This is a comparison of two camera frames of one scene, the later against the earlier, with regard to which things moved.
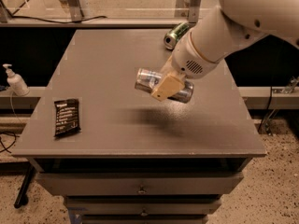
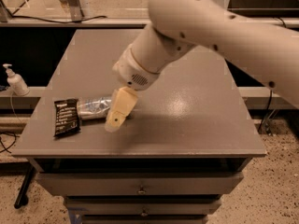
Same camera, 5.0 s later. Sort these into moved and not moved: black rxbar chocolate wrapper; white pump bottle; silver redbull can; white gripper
Moved: white gripper; silver redbull can
Not moved: white pump bottle; black rxbar chocolate wrapper
